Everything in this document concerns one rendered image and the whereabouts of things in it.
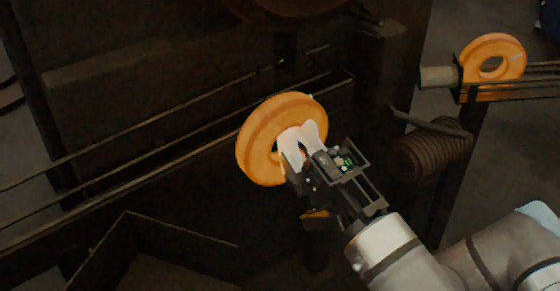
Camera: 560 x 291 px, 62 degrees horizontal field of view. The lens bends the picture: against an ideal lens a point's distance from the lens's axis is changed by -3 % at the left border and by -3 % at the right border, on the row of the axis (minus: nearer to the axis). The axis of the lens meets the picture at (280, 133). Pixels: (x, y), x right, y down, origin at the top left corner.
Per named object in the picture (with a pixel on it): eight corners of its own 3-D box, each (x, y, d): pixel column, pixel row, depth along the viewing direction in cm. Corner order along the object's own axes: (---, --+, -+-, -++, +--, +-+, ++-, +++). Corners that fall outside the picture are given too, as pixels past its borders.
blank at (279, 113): (227, 118, 69) (239, 130, 67) (314, 75, 74) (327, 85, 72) (242, 189, 79) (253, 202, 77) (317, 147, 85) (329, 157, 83)
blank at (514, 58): (471, 96, 123) (474, 104, 120) (446, 53, 115) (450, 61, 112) (529, 67, 117) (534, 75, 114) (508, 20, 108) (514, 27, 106)
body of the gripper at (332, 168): (346, 132, 67) (402, 200, 62) (331, 164, 74) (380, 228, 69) (302, 153, 64) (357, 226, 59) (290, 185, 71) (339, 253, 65)
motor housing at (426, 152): (362, 257, 156) (386, 132, 122) (410, 226, 166) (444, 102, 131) (390, 285, 148) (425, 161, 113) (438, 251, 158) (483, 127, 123)
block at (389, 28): (345, 100, 127) (353, 18, 112) (367, 90, 131) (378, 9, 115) (372, 122, 121) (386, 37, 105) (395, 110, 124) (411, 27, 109)
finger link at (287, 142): (285, 102, 71) (321, 149, 67) (278, 126, 75) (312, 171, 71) (267, 110, 69) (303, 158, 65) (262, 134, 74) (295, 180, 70)
